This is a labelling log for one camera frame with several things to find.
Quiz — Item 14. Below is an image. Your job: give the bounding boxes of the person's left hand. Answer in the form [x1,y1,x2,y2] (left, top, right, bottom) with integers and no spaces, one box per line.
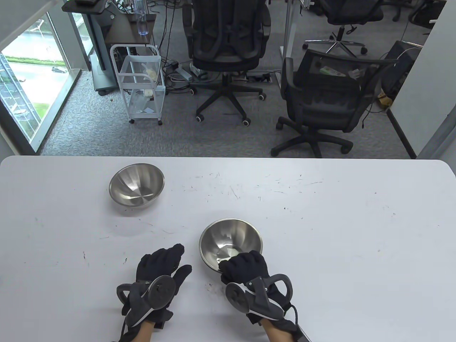
[121,244,193,330]

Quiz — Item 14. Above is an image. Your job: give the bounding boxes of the person's right hand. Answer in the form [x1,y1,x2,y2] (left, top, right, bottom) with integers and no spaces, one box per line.
[218,250,297,334]

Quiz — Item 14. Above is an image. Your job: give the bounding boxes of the person's right forearm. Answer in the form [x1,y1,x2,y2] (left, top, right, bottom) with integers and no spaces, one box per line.
[261,316,298,342]

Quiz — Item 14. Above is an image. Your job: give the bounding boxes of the person's left forearm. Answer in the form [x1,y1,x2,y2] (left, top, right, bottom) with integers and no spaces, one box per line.
[123,318,159,342]

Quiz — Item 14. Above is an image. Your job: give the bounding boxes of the black mesh office chair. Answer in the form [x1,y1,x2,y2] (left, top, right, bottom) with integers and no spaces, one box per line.
[271,48,398,159]

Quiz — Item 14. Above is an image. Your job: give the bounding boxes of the white rolling cart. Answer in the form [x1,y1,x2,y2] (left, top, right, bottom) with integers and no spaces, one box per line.
[109,44,166,126]

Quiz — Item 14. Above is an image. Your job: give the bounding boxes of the green and white packet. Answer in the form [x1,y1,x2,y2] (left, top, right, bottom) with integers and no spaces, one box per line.
[318,64,347,78]

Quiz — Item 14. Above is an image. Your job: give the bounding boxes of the black high-back office chair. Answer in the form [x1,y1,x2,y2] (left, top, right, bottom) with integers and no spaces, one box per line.
[181,0,271,126]

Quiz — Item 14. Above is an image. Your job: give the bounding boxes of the window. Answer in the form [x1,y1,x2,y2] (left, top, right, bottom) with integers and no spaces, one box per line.
[0,10,78,153]

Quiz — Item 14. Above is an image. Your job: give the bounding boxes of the brown side table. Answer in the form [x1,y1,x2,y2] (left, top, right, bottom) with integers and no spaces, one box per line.
[104,14,157,47]

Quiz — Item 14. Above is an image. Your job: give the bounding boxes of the clear water bottle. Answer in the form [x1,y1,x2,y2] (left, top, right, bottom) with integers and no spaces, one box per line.
[134,0,149,36]

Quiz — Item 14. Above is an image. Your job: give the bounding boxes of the white desk leg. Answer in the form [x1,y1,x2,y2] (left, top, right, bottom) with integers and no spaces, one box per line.
[279,0,299,60]

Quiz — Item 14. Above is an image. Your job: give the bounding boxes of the black computer tower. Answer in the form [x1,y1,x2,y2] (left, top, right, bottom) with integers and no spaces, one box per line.
[382,40,421,101]

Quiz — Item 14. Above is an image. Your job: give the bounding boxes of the black chair with chrome base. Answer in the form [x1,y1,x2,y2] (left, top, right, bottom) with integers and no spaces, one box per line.
[302,0,385,55]

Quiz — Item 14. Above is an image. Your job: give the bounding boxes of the grey ring controller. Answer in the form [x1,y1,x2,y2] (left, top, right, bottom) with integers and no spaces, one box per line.
[116,275,177,328]
[225,273,294,320]

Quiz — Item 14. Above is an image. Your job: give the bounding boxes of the grey pedestal stand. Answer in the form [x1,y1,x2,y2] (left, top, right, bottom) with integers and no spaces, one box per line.
[61,0,119,95]

